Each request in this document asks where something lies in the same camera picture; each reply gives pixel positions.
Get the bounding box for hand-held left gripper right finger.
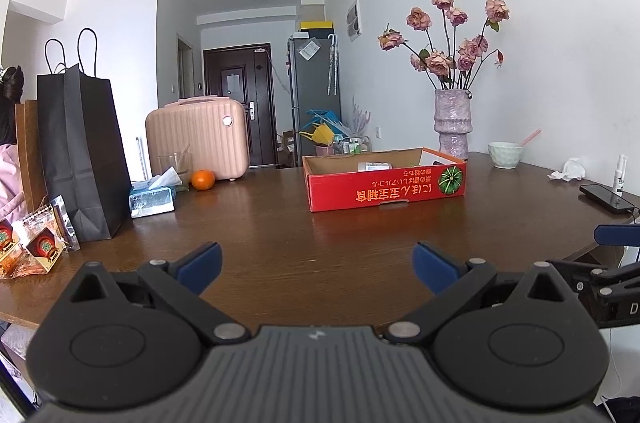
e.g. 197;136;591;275
382;241;581;346

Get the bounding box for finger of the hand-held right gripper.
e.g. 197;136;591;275
546;258;640;330
593;224;640;248

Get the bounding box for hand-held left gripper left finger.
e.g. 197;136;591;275
70;242;251;345

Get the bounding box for red cardboard box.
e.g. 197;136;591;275
302;147;467;213

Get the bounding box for black phone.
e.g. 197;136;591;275
579;184;635;215

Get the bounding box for white spray bottle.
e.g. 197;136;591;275
614;154;628;197

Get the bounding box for tissue pack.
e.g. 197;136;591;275
129;166;182;219

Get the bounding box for crumpled white tissue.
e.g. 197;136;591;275
546;157;586;181

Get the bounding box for orange fruit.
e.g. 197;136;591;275
191;170;216;192

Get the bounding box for clear glass cup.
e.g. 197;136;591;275
158;152;193;193

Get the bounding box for white bowl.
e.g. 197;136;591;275
488;142;522;169

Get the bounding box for pink suitcase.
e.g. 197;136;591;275
145;96;250;182

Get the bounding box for clear plastic packet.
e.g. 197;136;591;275
48;194;81;252

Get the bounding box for pink textured vase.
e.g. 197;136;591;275
434;89;473;160

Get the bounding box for orange snack packet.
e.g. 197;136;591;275
0;218;27;279
22;203;68;275

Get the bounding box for black paper bag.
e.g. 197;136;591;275
36;28;132;243

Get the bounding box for pale purple feather stems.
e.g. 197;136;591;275
345;96;372;139

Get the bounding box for yellow folded item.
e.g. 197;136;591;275
299;126;335;144

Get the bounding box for blue bag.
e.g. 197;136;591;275
306;108;342;130

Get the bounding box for dark brown door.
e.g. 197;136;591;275
204;44;277;169

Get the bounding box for grey refrigerator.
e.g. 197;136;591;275
287;34;342;161

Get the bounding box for brown paper bag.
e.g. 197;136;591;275
15;99;49;214

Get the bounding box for dried pink rose bouquet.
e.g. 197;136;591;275
377;0;511;92

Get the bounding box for white plastic strip bundle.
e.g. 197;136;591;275
327;36;339;97

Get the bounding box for white cable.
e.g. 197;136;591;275
597;338;619;414

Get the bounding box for metal wire rack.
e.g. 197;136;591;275
336;136;373;154

